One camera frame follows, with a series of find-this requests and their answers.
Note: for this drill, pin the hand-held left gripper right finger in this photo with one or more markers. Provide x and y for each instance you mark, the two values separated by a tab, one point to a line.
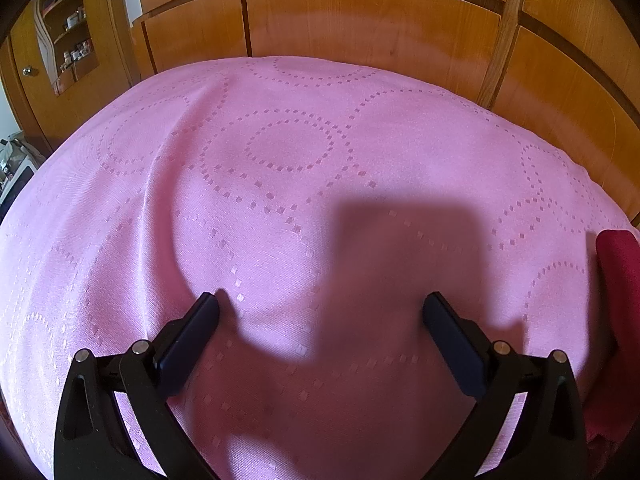
452	340

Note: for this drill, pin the dark red knit sweater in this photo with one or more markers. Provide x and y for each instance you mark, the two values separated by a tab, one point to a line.
617	270

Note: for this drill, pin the pink patterned bedspread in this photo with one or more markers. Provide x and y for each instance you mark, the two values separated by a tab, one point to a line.
250	210

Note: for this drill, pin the group of small shelf ornaments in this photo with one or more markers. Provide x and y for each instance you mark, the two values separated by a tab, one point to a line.
80	50

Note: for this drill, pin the wooden wardrobe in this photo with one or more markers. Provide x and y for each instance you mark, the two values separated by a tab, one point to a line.
375	20

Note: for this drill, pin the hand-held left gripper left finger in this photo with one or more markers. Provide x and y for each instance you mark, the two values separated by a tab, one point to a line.
192	332

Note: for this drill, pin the grey fabric bag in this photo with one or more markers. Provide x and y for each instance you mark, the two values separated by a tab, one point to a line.
12	147

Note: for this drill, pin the striped hanging cloth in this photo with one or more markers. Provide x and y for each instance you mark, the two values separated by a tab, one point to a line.
47	55

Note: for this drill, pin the wooden cabinet with glass door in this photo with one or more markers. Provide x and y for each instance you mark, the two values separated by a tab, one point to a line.
30	105

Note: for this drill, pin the round metal cabinet knob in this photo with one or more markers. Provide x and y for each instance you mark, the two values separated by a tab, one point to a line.
30	70

